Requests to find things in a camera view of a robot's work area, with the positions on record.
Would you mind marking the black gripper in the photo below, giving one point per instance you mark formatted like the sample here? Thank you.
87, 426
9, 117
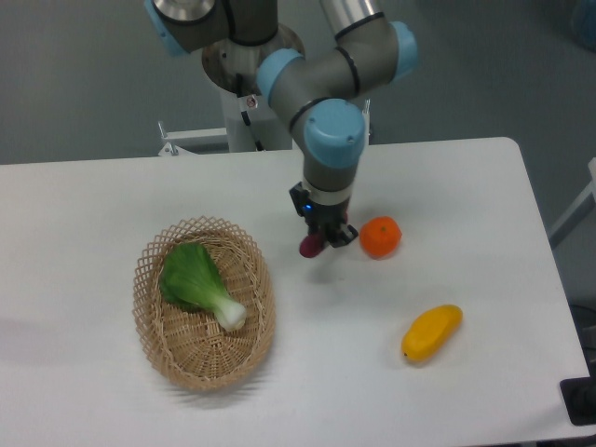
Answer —
327, 220

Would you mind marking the purple sweet potato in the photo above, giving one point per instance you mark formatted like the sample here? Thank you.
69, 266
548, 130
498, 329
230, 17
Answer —
312, 245

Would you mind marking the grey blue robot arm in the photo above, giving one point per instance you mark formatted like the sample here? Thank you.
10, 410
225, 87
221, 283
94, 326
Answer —
274, 97

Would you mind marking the orange tangerine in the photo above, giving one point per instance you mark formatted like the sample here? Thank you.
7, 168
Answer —
380, 236

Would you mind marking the green bok choy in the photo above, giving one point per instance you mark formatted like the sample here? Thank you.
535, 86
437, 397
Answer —
191, 280

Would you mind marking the yellow mango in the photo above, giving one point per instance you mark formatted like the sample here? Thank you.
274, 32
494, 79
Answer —
430, 331

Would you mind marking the woven wicker basket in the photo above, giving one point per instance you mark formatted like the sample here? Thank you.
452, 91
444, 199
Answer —
191, 349

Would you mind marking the black device at table edge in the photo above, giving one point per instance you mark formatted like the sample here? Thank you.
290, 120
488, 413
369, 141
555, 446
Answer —
579, 399

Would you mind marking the blue object top right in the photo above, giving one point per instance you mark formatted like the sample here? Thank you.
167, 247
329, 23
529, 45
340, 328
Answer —
583, 23

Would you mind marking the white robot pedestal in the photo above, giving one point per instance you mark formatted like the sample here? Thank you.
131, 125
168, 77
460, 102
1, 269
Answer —
250, 123

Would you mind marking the white metal base frame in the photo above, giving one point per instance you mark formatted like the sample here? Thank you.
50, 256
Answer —
200, 141

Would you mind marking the white frame leg right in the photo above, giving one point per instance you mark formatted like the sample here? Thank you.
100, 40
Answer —
575, 213

